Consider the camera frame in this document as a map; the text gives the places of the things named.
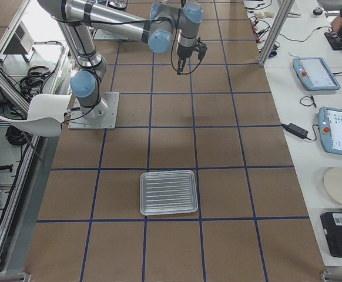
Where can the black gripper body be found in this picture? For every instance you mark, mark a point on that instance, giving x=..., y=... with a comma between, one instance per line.
x=184, y=52

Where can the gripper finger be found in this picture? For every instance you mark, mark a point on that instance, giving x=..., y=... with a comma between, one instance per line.
x=180, y=65

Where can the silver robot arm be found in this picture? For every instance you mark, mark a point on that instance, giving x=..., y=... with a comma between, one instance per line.
x=167, y=25

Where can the silver metal tray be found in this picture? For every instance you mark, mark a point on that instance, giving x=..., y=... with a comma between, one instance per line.
x=168, y=192

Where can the black power adapter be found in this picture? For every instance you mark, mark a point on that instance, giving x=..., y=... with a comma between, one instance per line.
x=295, y=130

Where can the far blue teach pendant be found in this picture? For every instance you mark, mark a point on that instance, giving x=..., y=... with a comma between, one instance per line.
x=314, y=74

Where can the blue teach pendant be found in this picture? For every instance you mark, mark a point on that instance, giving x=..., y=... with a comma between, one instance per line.
x=314, y=74
x=330, y=129

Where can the white plastic chair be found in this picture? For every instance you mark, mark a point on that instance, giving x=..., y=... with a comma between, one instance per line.
x=45, y=115

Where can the near blue teach pendant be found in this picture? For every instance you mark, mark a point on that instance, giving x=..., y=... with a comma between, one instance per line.
x=330, y=129

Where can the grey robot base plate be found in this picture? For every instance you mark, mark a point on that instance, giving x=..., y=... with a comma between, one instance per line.
x=102, y=116

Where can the aluminium frame post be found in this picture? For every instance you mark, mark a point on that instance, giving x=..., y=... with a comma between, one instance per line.
x=276, y=27

